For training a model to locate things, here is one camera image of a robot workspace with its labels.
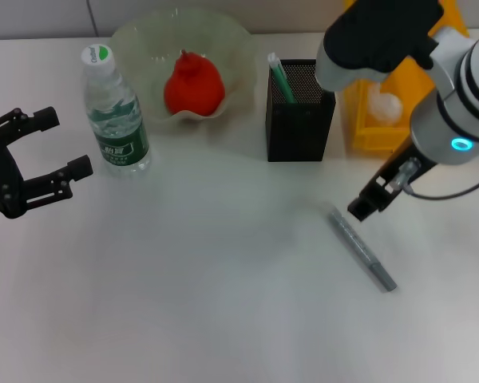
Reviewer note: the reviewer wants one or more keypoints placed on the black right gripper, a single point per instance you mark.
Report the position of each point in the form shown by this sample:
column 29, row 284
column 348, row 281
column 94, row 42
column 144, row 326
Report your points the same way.
column 399, row 175

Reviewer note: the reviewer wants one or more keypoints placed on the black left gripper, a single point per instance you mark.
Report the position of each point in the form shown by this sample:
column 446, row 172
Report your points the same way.
column 2, row 187

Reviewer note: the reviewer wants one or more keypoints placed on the clear water bottle green label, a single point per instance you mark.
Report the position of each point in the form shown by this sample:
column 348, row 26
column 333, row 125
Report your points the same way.
column 119, row 147

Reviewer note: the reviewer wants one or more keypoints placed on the white paper ball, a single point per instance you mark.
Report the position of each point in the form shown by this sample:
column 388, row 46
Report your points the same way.
column 385, row 105

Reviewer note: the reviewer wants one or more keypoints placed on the red-orange toy orange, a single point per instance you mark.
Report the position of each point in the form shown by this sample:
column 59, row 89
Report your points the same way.
column 193, row 88

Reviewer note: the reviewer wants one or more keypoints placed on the mint green utility knife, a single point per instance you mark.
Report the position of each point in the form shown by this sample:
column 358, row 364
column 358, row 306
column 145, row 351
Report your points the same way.
column 283, row 80

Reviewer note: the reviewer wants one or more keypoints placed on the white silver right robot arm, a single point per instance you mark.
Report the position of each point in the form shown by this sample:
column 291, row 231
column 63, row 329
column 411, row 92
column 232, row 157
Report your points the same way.
column 475, row 80

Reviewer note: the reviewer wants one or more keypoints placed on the grey marker pen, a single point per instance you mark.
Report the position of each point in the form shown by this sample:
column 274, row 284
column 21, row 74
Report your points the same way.
column 359, row 243

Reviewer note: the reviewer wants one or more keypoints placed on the black mesh pen holder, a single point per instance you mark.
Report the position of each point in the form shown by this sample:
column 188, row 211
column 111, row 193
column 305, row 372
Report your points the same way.
column 299, row 131

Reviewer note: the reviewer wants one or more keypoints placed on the green glass fruit plate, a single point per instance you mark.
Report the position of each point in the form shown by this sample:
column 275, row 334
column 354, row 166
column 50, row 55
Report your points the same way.
column 231, row 52

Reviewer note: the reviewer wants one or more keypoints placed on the yellow plastic bin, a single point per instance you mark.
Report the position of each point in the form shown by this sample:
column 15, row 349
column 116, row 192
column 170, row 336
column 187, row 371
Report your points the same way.
column 377, row 139

